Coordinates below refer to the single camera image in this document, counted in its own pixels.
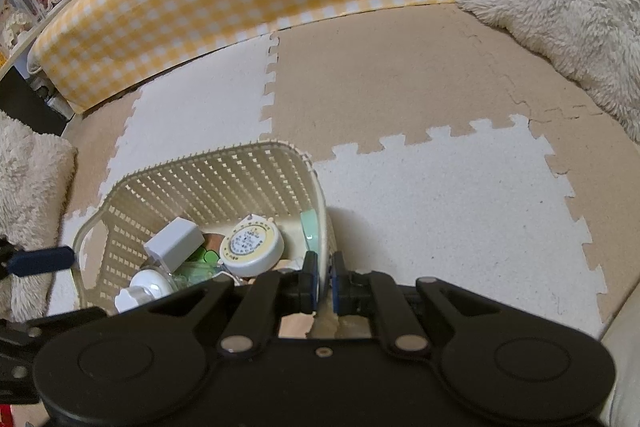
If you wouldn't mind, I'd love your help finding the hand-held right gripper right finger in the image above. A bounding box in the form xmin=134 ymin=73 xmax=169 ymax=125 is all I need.
xmin=331 ymin=251 xmax=501 ymax=355

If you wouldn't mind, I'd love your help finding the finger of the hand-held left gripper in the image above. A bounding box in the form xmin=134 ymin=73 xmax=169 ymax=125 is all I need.
xmin=0 ymin=307 xmax=108 ymax=343
xmin=0 ymin=246 xmax=76 ymax=280

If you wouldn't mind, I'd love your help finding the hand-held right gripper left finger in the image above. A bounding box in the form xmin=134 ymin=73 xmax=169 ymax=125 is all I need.
xmin=150 ymin=251 xmax=321 ymax=356

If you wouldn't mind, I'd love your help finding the mint green round compact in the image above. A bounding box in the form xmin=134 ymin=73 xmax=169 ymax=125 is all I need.
xmin=300 ymin=209 xmax=322 ymax=258

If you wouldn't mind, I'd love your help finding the white round tape measure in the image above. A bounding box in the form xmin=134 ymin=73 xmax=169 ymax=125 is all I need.
xmin=219 ymin=216 xmax=286 ymax=278

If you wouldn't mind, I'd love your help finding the white plastic knob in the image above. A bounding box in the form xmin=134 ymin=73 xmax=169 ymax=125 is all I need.
xmin=115 ymin=269 xmax=173 ymax=313

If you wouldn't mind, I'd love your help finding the white power adapter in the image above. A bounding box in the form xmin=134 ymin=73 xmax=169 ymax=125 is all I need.
xmin=144 ymin=217 xmax=205 ymax=273

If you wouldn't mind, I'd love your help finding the cream plastic basket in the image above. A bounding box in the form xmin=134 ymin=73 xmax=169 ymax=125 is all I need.
xmin=72 ymin=139 xmax=373 ymax=342

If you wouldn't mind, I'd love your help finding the white foam mat tile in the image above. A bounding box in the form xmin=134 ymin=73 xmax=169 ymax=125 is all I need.
xmin=107 ymin=34 xmax=278 ymax=208
xmin=312 ymin=114 xmax=608 ymax=323

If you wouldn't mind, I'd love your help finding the beige foam mat tile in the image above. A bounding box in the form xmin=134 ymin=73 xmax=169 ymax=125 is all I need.
xmin=260 ymin=2 xmax=606 ymax=152

